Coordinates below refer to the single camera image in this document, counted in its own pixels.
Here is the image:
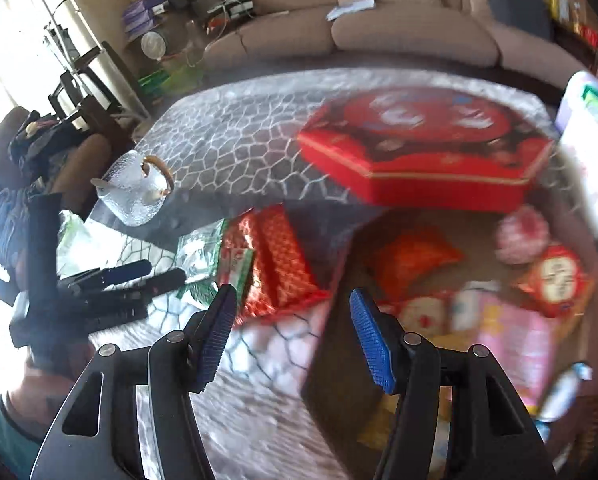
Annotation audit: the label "pink snack packet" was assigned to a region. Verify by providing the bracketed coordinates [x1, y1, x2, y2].
[479, 292, 562, 411]

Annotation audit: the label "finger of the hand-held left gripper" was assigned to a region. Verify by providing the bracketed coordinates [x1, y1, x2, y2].
[66, 259, 152, 292]
[82, 268, 187, 332]

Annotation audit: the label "dark blue cushion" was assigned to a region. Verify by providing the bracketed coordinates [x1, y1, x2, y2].
[488, 0, 552, 41]

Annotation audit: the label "red floral snack packet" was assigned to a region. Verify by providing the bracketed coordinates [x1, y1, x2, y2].
[518, 244, 592, 317]

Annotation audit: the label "plain orange snack packet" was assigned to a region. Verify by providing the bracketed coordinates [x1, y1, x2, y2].
[369, 227, 464, 301]

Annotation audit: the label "green glass cup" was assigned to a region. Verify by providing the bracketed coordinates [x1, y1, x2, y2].
[56, 209, 105, 281]

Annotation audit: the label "glass pitcher with brown handle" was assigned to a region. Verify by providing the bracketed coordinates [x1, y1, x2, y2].
[90, 150, 176, 227]

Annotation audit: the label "purple boxes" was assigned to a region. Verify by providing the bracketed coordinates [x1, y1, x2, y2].
[123, 0, 167, 41]

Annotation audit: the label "metal floor stand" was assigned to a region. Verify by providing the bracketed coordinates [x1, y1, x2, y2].
[19, 0, 97, 78]

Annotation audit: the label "green boxes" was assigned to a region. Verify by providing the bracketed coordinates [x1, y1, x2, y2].
[139, 62, 200, 98]

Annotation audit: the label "person's left forearm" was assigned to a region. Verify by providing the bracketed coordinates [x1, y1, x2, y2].
[0, 355, 95, 471]

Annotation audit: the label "white plastic container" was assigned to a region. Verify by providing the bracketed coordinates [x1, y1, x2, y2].
[554, 71, 598, 241]

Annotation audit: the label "red snack packet white circle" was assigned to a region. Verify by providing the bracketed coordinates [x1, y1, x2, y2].
[396, 296, 452, 333]

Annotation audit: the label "white blue candy wrapper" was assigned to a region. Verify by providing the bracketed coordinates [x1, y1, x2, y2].
[449, 282, 502, 331]
[534, 360, 594, 423]

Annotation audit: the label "white papers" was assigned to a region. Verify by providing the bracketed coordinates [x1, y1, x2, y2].
[326, 0, 377, 22]

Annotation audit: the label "beige sofa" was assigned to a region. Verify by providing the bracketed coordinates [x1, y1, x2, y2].
[201, 0, 570, 81]

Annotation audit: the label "clear bag of seeds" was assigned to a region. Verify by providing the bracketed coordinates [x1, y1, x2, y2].
[174, 219, 256, 306]

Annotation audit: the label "red hexagonal gift box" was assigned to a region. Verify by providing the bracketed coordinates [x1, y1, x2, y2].
[297, 86, 556, 212]

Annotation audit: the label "brown armchair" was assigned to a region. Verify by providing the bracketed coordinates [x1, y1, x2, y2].
[0, 105, 112, 221]

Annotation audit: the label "black chair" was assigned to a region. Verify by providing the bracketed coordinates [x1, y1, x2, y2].
[49, 42, 150, 131]

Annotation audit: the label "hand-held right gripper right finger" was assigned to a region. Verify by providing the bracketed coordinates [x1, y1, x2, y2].
[349, 287, 557, 480]

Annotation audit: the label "dark clothing pile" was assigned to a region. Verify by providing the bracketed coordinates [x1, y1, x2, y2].
[6, 110, 85, 181]

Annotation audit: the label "round table fan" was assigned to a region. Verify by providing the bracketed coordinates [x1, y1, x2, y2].
[140, 31, 170, 61]

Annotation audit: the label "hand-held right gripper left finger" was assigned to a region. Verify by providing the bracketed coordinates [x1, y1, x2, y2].
[29, 284, 240, 480]

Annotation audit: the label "red gold patterned packet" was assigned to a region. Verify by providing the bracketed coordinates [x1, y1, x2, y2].
[224, 203, 332, 318]

